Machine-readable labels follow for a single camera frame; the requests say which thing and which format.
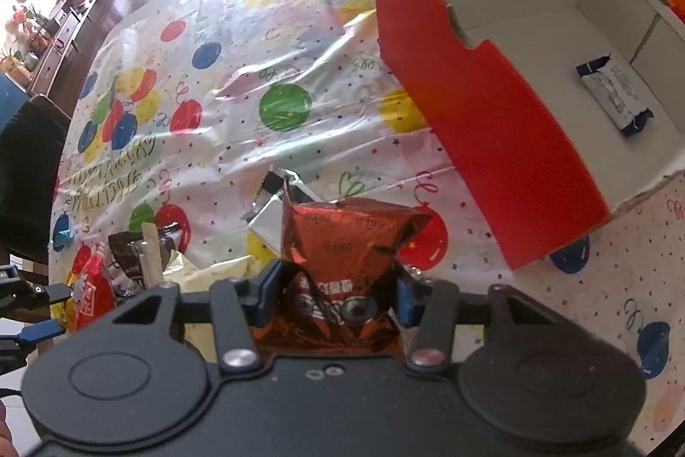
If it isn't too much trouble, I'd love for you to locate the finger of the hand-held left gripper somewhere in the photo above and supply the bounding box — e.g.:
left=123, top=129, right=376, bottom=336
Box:
left=15, top=320, right=69, bottom=346
left=29, top=283, right=73, bottom=305

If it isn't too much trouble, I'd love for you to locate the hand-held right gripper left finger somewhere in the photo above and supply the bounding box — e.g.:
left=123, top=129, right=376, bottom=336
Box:
left=115, top=260, right=283, bottom=372

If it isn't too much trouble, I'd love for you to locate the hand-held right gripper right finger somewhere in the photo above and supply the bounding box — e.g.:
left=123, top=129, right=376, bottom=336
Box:
left=395, top=269, right=584, bottom=375

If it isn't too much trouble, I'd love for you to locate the shiny red snack packet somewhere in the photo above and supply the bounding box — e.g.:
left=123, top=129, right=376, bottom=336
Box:
left=250, top=179, right=434, bottom=362

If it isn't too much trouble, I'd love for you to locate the red cardboard box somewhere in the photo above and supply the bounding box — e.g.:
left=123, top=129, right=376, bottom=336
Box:
left=371, top=0, right=685, bottom=272

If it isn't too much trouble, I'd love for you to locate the silver snack packet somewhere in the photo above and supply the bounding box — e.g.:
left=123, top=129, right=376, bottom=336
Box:
left=245, top=166, right=314, bottom=255

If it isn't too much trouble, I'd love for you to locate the dark brown snack packet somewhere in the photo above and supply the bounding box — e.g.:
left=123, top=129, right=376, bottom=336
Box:
left=107, top=228, right=180, bottom=287

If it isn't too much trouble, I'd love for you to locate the beige wooden stick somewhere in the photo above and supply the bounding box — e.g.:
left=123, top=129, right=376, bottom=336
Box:
left=140, top=222, right=164, bottom=287

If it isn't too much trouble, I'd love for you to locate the dark chair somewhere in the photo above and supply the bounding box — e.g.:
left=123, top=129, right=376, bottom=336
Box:
left=0, top=94, right=73, bottom=276

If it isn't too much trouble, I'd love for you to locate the balloon print tablecloth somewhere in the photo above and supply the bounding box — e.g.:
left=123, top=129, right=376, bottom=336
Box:
left=49, top=0, right=685, bottom=455

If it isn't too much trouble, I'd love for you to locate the wooden television cabinet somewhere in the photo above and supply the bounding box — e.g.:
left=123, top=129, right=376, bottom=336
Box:
left=26, top=0, right=119, bottom=96

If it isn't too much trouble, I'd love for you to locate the blue white snack packet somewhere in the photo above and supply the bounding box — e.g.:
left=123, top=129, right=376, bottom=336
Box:
left=575, top=53, right=655, bottom=137

